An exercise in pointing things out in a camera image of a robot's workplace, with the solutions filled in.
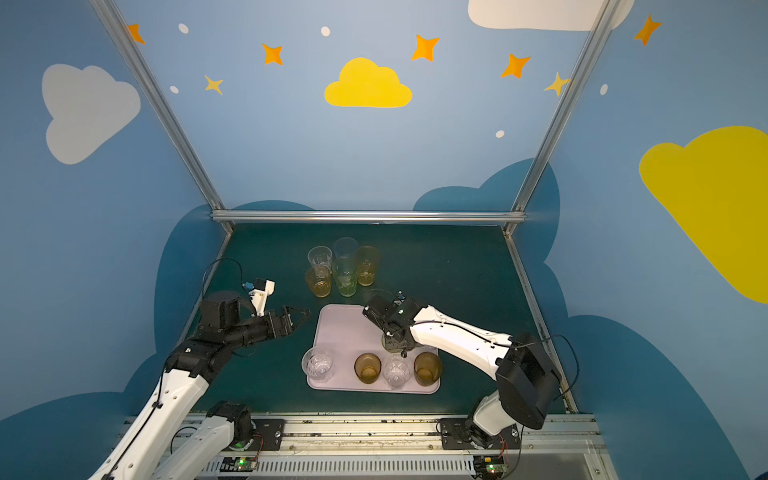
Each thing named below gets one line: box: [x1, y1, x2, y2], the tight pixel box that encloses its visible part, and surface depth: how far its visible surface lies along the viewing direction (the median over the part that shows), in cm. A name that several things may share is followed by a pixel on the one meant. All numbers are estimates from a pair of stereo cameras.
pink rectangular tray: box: [302, 304, 441, 394], surface depth 85 cm
